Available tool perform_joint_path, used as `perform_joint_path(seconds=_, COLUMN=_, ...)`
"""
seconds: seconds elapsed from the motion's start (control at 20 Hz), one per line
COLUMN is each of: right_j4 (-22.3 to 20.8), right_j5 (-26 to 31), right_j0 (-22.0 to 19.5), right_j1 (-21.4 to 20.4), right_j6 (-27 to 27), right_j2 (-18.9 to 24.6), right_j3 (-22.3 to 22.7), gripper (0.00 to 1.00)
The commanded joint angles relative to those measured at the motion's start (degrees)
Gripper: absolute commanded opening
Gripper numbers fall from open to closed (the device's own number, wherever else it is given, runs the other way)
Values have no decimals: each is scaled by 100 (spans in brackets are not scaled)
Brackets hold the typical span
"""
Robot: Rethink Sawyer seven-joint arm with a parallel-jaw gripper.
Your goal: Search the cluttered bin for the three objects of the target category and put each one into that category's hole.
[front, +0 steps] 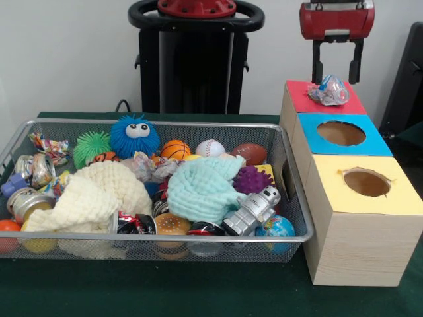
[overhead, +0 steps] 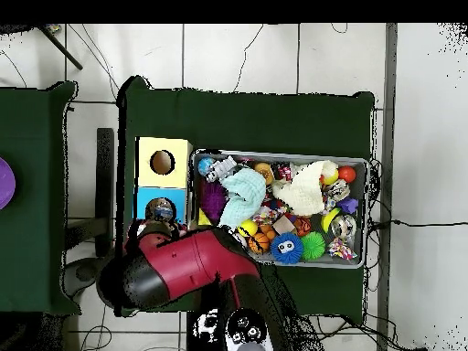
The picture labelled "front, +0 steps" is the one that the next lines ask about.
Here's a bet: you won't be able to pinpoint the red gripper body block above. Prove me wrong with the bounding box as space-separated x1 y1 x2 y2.
299 0 376 41

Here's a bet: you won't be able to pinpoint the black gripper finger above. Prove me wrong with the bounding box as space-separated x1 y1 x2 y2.
311 38 328 85
348 38 365 85

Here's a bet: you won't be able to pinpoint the crushed clear plastic bottle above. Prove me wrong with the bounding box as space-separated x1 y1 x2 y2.
307 75 351 107

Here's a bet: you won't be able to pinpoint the wooden box three holes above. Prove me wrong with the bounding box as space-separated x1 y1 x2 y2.
278 80 423 287

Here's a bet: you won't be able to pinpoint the black office chair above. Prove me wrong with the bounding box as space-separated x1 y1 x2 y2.
379 21 423 133

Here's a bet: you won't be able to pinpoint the small brown football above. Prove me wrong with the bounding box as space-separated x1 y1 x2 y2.
230 143 268 166

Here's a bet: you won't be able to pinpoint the purple spiky ball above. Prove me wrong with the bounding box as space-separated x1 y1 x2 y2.
231 164 274 195

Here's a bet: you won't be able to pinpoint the small white baseball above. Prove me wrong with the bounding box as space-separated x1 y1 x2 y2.
195 139 226 158

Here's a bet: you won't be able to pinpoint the silver toy robot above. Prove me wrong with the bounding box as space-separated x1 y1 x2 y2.
220 184 281 237

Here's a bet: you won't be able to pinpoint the small orange basketball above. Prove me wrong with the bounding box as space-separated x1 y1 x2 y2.
161 139 192 159

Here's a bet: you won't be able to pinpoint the mint green waffle cloth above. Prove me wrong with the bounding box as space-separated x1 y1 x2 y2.
166 154 248 225

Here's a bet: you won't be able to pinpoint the blue globe ball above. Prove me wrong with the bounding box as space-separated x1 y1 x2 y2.
254 214 297 254

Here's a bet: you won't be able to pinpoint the blue fuzzy googly-eye ball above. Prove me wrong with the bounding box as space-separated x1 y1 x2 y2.
109 114 160 159

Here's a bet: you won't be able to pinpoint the green spiky rubber ball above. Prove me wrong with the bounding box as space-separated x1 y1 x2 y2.
72 131 113 170

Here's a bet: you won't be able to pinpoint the dark green table cloth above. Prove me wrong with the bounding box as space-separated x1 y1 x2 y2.
0 111 423 317

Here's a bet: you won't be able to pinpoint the cream waffle cloth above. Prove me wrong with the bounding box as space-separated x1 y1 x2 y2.
24 160 153 234

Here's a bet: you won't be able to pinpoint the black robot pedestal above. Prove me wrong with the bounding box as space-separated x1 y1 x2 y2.
128 0 265 115

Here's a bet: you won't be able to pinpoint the shallow wire mesh bin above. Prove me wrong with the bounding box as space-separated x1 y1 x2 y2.
0 118 315 264

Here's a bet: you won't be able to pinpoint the black cable loop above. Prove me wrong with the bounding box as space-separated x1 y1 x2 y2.
114 98 133 114

